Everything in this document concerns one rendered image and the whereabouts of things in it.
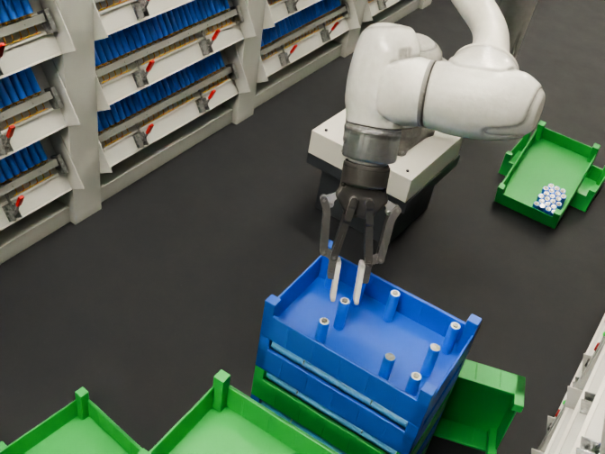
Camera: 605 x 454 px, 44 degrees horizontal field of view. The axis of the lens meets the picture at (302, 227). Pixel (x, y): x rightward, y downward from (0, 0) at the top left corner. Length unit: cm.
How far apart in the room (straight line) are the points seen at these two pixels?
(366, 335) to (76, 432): 65
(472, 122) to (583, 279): 120
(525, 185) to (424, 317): 120
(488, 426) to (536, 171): 102
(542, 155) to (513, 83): 143
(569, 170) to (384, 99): 145
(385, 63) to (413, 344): 48
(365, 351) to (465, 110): 43
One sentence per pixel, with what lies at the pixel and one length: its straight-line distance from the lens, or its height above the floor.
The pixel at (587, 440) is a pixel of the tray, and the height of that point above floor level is 71.
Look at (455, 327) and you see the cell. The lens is 125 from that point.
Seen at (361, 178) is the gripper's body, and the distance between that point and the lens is 116.
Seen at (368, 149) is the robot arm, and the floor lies 72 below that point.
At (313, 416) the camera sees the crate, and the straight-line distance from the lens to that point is 131.
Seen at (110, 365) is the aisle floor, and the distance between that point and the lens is 172.
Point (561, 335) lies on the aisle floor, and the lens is 204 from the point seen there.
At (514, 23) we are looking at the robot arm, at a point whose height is 71.
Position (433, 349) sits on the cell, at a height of 47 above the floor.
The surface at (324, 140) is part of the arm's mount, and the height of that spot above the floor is 26.
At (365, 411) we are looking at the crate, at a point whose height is 37.
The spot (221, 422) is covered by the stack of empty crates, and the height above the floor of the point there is 32.
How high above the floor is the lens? 133
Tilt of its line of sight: 39 degrees down
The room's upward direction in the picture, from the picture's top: 10 degrees clockwise
